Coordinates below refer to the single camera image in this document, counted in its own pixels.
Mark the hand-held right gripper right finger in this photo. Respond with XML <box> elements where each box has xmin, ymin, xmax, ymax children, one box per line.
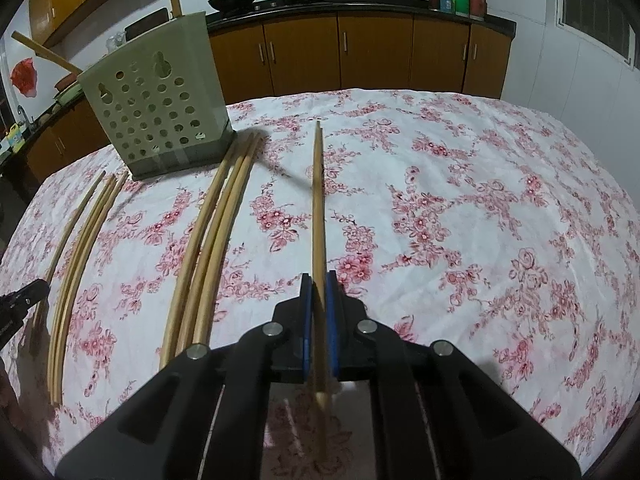
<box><xmin>324</xmin><ymin>270</ymin><xmax>584</xmax><ymax>480</ymax></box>

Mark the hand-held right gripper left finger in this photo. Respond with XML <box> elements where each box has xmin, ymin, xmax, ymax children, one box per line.
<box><xmin>55</xmin><ymin>272</ymin><xmax>316</xmax><ymax>480</ymax></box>

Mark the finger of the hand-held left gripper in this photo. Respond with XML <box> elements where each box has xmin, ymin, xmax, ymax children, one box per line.
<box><xmin>0</xmin><ymin>279</ymin><xmax>52</xmax><ymax>347</ymax></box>

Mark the perforated beige utensil holder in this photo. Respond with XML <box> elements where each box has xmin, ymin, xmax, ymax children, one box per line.
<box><xmin>77</xmin><ymin>10</ymin><xmax>237</xmax><ymax>181</ymax></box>

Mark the yellow detergent bottle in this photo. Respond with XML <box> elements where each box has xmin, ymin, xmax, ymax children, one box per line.
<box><xmin>4</xmin><ymin>127</ymin><xmax>27</xmax><ymax>155</ymax></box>

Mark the green basin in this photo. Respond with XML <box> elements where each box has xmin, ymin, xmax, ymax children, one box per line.
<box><xmin>54</xmin><ymin>85</ymin><xmax>85</xmax><ymax>107</ymax></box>

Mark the dark cutting board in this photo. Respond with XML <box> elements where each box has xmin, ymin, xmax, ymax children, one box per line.
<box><xmin>124</xmin><ymin>7</ymin><xmax>172</xmax><ymax>42</ymax></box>

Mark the black kitchen countertop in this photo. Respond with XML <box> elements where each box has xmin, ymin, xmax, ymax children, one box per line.
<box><xmin>0</xmin><ymin>0</ymin><xmax>518</xmax><ymax>161</ymax></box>

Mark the barred window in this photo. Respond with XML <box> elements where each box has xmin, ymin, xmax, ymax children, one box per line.
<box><xmin>554</xmin><ymin>0</ymin><xmax>640</xmax><ymax>70</ymax></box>

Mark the red plastic bag on wall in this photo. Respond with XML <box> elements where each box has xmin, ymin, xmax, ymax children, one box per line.
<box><xmin>10</xmin><ymin>57</ymin><xmax>40</xmax><ymax>97</ymax></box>

